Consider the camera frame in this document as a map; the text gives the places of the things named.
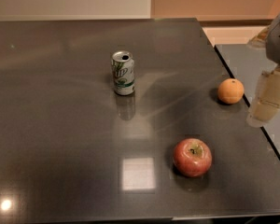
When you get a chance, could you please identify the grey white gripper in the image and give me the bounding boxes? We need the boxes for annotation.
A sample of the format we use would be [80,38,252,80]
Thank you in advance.
[246,12,280,128]

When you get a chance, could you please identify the orange fruit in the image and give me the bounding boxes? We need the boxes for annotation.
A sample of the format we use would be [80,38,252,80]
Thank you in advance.
[217,78,245,105]

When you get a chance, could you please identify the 7up soda can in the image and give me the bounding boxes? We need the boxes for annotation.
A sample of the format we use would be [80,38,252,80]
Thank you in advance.
[111,50,135,96]

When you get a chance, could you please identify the grey side table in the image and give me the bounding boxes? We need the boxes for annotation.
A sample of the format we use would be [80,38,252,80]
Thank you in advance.
[215,44,280,160]

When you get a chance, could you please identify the red apple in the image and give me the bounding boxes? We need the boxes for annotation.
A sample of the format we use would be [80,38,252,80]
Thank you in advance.
[173,138,212,177]

